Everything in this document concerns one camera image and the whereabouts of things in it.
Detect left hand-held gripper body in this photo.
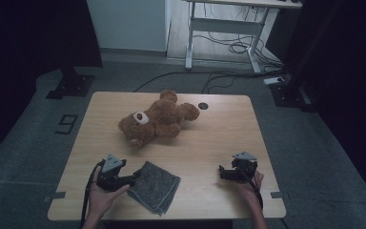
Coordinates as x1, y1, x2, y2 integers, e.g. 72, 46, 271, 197
95, 154, 128, 193

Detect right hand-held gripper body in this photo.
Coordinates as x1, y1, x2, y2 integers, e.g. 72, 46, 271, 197
230, 151, 258, 184

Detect grey fluffy towel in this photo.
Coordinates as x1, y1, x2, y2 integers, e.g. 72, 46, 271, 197
127, 160, 182, 218

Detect brown teddy bear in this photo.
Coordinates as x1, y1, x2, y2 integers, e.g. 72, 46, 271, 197
117, 90, 201, 148

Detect person's right hand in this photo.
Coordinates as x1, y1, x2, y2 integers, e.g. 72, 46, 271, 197
234, 170, 265, 208

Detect person's left hand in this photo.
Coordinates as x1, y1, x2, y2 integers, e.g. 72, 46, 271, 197
88, 166, 132, 220

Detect black stand base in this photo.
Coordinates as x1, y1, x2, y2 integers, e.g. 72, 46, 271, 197
46, 66, 95, 100
270, 80, 318, 113

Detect white power strip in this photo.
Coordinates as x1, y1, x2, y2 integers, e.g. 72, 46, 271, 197
262, 75, 286, 86

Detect dark curtain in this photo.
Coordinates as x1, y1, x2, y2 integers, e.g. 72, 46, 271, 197
282, 0, 366, 211
0, 0, 103, 166

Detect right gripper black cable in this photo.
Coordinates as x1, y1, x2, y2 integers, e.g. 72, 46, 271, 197
234, 165, 264, 211

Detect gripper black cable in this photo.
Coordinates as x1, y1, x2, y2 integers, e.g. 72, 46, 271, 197
79, 159, 106, 229
234, 165, 264, 211

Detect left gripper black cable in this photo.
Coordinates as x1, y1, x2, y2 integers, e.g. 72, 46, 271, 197
79, 159, 106, 229

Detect long black floor cable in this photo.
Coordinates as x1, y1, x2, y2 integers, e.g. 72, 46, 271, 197
132, 70, 268, 94

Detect tangled black cables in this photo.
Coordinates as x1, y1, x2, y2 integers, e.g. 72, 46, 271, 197
193, 31, 284, 71

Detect white metal desk frame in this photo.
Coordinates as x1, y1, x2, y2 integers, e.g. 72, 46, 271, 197
181, 0, 303, 74

